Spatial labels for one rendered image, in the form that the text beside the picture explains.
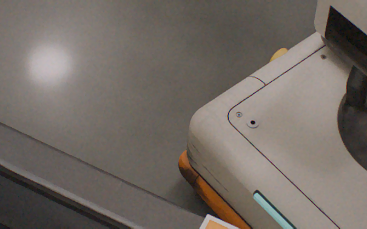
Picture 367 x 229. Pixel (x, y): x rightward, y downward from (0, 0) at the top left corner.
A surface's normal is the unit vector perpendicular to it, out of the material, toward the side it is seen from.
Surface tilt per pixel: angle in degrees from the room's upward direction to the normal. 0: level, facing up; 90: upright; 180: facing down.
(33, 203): 90
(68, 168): 0
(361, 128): 0
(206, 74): 0
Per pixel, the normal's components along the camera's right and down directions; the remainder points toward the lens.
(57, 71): 0.07, -0.58
